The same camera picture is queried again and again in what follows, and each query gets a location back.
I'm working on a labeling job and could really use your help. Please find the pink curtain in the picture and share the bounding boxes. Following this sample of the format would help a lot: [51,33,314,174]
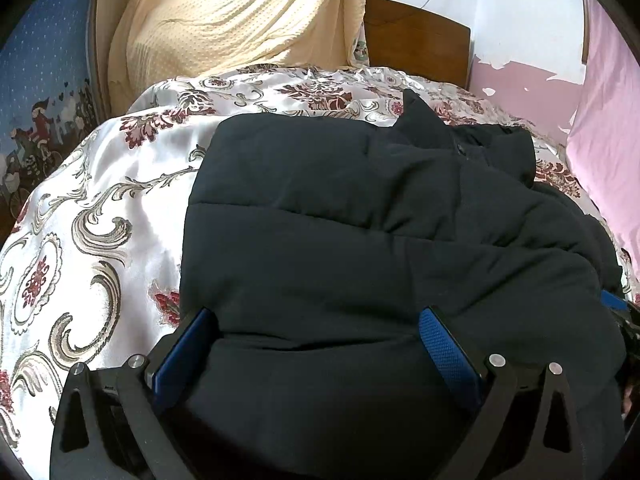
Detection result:
[565,0,640,311]

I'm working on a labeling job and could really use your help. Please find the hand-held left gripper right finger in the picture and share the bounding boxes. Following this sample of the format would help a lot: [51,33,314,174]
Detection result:
[419,305,628,480]

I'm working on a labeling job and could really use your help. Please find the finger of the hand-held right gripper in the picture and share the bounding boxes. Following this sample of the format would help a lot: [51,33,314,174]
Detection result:
[600,289,629,314]

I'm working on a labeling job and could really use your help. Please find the black padded jacket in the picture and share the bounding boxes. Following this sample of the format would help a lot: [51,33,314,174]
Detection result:
[179,89,628,480]

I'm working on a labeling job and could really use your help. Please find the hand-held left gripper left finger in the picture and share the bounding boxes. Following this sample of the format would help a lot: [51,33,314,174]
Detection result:
[49,307,218,480]

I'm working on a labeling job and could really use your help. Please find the floral satin bedspread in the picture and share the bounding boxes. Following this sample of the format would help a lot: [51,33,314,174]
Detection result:
[0,64,640,467]

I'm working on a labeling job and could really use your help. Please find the blue printed curtain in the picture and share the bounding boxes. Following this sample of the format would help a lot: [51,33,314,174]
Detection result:
[0,0,108,246]

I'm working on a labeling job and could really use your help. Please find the yellow hanging cloth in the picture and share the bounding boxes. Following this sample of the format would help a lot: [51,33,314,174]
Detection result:
[107,0,368,115]

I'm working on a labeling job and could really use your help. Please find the wooden headboard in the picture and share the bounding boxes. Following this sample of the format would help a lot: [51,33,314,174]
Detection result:
[362,0,473,88]

